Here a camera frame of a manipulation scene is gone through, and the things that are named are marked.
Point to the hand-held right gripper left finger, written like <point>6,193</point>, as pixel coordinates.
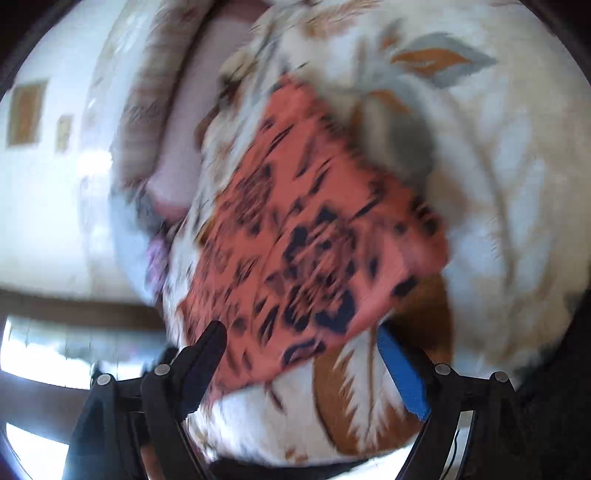
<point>210,346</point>

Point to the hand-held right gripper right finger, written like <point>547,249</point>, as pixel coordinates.
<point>401,374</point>

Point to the orange floral shirt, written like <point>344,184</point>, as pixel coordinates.
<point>295,221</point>

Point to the purple cloth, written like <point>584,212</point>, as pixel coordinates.
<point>156,261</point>

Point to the grey pillow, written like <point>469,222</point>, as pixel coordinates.
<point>141,207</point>

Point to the leaf print quilt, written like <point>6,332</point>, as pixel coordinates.
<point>485,184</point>

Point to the pink headboard cushion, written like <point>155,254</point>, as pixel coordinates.
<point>184,138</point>

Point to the striped bolster pillow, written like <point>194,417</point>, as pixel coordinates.
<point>152,101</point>

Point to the wooden door frame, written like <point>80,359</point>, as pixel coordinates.
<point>69,304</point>

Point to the beige wall plate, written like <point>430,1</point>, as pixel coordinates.
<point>64,133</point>
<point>27,113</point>

